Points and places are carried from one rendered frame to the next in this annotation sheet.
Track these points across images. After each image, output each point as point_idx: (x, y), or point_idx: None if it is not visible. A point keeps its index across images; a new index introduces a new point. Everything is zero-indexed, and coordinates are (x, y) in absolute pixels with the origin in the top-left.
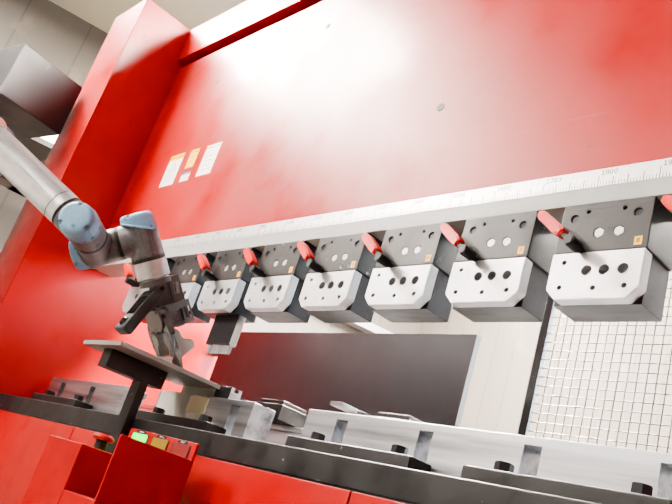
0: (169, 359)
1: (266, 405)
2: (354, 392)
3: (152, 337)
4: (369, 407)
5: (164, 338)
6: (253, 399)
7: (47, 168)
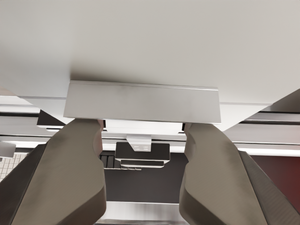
0: (83, 106)
1: (142, 156)
2: None
3: (251, 205)
4: (140, 193)
5: (84, 193)
6: (285, 193)
7: None
